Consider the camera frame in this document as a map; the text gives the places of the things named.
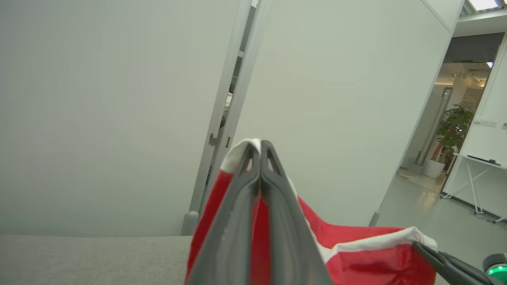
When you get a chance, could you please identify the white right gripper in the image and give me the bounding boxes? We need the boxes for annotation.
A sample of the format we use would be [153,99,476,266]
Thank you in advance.
[412,242,507,285]

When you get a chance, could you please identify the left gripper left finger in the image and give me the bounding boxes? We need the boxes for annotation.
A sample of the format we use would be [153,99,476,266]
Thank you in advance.
[185,143,262,285]

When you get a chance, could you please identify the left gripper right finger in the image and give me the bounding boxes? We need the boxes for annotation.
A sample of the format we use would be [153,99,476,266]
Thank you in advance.
[261,141,333,285]

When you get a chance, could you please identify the red basketball jersey white trim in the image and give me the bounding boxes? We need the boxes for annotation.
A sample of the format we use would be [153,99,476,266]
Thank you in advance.
[185,139,438,285]

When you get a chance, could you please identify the white plant pot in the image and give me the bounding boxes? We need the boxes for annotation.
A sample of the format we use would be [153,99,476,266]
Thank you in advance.
[422,158,446,179]

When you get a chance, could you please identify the white table thin legs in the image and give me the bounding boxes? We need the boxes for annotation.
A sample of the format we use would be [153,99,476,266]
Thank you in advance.
[440,152,507,223]

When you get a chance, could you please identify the flat black device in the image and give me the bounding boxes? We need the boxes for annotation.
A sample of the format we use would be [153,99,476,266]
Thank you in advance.
[467,155,502,166]

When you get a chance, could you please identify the green leafy indoor plant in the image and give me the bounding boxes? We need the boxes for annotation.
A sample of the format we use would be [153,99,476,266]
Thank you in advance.
[436,104,476,163]

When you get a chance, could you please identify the bright ceiling light panel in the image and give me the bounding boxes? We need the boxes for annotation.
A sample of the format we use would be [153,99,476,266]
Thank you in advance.
[467,0,500,11]

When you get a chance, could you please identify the black floor cable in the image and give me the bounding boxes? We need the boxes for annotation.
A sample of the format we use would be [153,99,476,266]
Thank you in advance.
[471,209,507,232]

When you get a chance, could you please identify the glass door metal handle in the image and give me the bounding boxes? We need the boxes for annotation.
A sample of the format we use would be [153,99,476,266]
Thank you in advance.
[402,86,454,175]

